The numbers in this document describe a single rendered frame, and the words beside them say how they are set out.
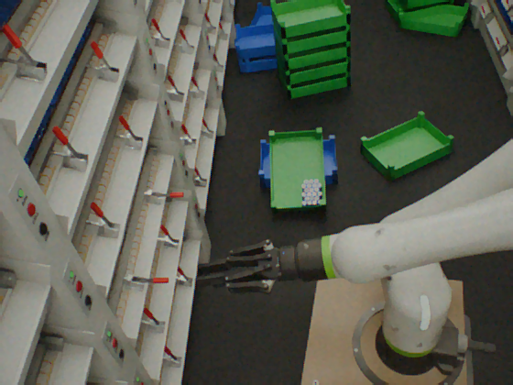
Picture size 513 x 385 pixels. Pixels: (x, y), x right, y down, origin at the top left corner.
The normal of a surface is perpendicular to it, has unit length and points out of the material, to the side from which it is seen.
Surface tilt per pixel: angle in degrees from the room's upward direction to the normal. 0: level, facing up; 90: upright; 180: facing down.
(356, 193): 0
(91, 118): 21
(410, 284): 6
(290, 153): 28
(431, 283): 12
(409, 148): 0
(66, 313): 90
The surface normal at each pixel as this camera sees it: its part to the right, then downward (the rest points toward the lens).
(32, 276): -0.04, 0.73
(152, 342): 0.25, -0.65
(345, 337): -0.08, -0.69
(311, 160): -0.12, -0.26
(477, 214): -0.40, -0.50
